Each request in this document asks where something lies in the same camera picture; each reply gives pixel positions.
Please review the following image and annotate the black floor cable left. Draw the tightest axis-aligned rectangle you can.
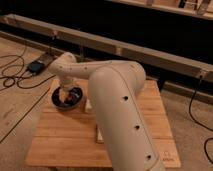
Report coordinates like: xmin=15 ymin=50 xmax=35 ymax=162
xmin=0 ymin=42 xmax=58 ymax=90

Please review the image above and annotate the red item in bowl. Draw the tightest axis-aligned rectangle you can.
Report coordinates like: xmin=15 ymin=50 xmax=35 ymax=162
xmin=66 ymin=94 xmax=75 ymax=101

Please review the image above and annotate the black cable right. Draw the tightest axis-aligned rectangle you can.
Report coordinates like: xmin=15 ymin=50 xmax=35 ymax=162
xmin=188 ymin=76 xmax=213 ymax=165

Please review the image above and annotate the wooden table board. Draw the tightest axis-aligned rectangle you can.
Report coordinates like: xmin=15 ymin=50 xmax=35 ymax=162
xmin=26 ymin=80 xmax=181 ymax=168

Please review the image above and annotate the yellow sponge block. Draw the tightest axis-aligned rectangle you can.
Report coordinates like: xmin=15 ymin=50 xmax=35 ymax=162
xmin=96 ymin=126 xmax=104 ymax=143

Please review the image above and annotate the blue power adapter box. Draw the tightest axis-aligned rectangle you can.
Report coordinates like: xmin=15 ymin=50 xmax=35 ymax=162
xmin=27 ymin=61 xmax=45 ymax=74

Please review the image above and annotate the black round bowl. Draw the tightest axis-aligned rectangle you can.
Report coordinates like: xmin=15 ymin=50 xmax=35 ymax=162
xmin=51 ymin=87 xmax=83 ymax=109

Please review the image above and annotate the long wooden beam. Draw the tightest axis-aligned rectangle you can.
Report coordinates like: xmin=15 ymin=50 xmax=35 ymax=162
xmin=0 ymin=14 xmax=213 ymax=83

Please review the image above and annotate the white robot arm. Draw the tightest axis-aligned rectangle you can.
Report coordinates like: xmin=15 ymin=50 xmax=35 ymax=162
xmin=49 ymin=52 xmax=166 ymax=171

